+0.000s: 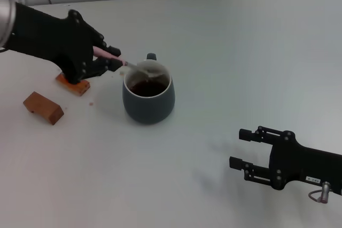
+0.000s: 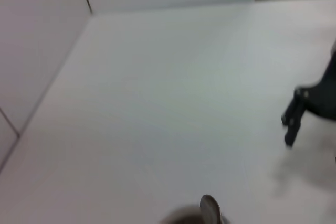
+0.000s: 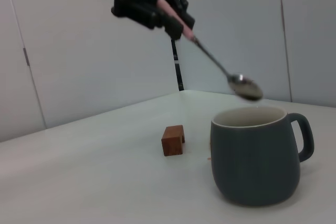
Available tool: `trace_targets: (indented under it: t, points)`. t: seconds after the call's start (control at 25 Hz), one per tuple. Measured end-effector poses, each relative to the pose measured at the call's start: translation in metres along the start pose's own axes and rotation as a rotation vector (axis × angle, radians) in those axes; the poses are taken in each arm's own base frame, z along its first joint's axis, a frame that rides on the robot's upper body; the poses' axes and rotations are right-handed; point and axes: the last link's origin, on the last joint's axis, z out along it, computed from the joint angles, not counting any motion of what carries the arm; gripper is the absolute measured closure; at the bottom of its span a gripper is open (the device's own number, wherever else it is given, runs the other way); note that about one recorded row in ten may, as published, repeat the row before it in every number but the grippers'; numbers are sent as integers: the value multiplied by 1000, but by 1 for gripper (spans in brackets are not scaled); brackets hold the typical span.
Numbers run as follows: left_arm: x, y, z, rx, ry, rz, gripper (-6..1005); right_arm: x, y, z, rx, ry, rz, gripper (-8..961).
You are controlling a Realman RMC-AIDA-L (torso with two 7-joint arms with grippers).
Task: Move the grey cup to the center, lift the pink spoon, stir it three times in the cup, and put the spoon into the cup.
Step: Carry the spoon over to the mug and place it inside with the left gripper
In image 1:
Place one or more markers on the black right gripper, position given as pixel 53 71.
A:
pixel 296 164

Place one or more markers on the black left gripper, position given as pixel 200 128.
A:
pixel 58 41

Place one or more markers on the grey ceramic cup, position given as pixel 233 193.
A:
pixel 148 110

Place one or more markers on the flat orange wooden block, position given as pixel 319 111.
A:
pixel 77 89

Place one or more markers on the dark coffee liquid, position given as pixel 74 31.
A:
pixel 147 89

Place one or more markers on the tall brown wooden block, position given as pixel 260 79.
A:
pixel 50 113

